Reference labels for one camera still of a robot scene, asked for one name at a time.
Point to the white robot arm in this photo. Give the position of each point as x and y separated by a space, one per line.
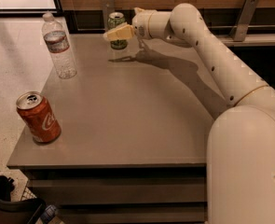
241 143

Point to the left metal wall bracket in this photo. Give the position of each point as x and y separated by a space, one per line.
108 7

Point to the green soda can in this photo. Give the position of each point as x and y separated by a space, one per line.
115 19

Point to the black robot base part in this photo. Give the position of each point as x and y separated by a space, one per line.
19 212

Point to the upper grey drawer front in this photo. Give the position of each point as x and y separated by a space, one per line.
120 190

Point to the grey drawer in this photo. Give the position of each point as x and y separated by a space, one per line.
120 190
134 215

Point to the lower grey drawer front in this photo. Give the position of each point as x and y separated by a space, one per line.
134 215

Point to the clear plastic water bottle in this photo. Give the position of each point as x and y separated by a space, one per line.
59 48

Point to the right metal wall bracket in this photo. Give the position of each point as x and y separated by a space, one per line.
240 29

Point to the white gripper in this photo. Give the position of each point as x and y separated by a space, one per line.
141 24

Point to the metal wall bracket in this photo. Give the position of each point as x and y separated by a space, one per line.
240 29
108 7

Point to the red coke can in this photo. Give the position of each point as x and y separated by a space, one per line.
37 113

